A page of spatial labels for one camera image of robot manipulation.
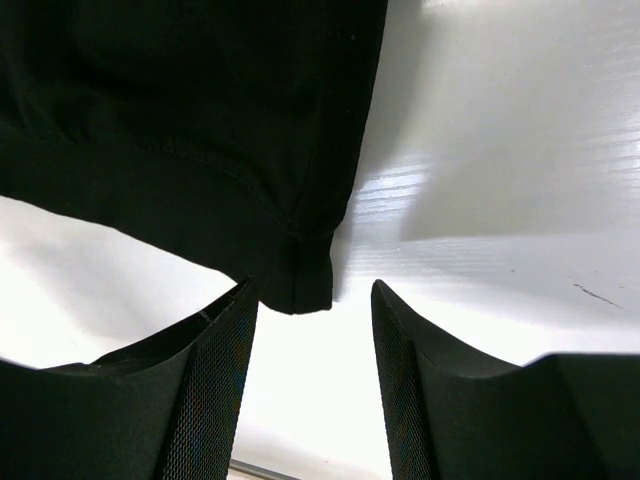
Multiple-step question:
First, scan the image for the black skirt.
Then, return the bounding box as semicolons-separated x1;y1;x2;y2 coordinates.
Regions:
1;1;387;314

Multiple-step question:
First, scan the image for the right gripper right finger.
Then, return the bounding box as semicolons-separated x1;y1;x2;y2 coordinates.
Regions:
371;281;639;479

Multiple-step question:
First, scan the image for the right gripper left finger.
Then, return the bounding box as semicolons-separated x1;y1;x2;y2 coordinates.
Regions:
1;280;258;479

